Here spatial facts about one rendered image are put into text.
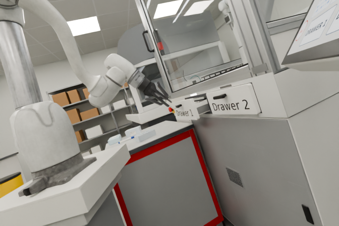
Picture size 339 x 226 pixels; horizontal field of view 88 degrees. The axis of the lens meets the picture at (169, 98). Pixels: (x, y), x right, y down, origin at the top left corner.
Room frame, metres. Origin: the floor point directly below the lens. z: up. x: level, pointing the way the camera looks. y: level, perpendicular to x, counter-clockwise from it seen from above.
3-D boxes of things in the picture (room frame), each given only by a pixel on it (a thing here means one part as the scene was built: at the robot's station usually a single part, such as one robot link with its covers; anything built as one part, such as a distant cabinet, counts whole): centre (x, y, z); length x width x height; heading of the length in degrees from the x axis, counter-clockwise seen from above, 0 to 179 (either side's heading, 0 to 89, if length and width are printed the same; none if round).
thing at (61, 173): (0.61, 0.45, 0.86); 0.22 x 0.18 x 0.06; 172
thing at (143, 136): (1.19, 0.24, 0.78); 0.12 x 0.08 x 0.04; 120
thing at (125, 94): (2.78, 0.08, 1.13); 1.78 x 1.14 x 0.45; 18
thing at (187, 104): (1.02, -0.06, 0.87); 0.29 x 0.02 x 0.11; 18
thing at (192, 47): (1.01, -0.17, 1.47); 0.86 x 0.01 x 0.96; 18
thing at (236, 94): (0.74, -0.23, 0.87); 0.29 x 0.02 x 0.11; 18
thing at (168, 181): (1.34, 0.28, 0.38); 0.62 x 0.58 x 0.76; 18
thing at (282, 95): (1.16, -0.61, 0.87); 1.02 x 0.95 x 0.14; 18
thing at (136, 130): (1.53, 0.39, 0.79); 0.13 x 0.09 x 0.05; 92
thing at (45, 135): (0.63, 0.46, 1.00); 0.18 x 0.16 x 0.22; 45
